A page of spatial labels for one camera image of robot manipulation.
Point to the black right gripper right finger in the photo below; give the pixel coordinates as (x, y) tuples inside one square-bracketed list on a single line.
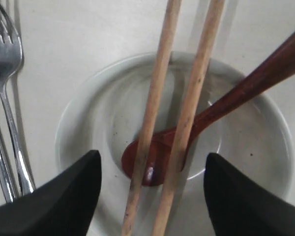
[(237, 206)]

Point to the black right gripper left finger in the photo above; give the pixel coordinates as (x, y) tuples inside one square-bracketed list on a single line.
[(62, 207)]

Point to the silver table knife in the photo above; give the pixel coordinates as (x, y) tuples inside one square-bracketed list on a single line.
[(7, 181)]

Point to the brown wooden chopstick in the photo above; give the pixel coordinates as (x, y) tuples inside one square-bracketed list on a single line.
[(187, 115), (152, 106)]

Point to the white ceramic bowl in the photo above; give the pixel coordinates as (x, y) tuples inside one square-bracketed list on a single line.
[(106, 114)]

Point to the brown wooden spoon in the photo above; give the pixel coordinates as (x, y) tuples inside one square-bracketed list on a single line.
[(277, 67)]

